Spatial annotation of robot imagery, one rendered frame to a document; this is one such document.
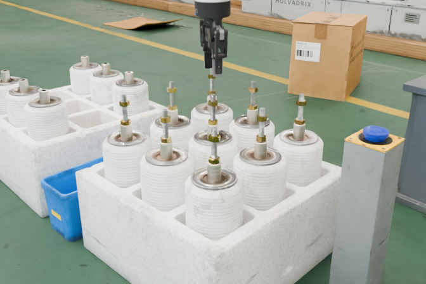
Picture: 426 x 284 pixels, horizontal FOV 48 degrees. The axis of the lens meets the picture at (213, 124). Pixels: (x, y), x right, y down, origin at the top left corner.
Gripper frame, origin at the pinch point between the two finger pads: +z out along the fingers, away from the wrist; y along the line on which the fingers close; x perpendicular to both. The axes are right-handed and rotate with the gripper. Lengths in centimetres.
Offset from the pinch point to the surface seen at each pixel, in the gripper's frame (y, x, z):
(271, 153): 25.7, 3.4, 9.7
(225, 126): 4.2, 1.5, 12.8
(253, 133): 14.4, 4.2, 10.6
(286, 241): 33.5, 3.7, 23.6
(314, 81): -70, 62, 29
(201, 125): 3.1, -3.6, 12.4
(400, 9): -132, 145, 14
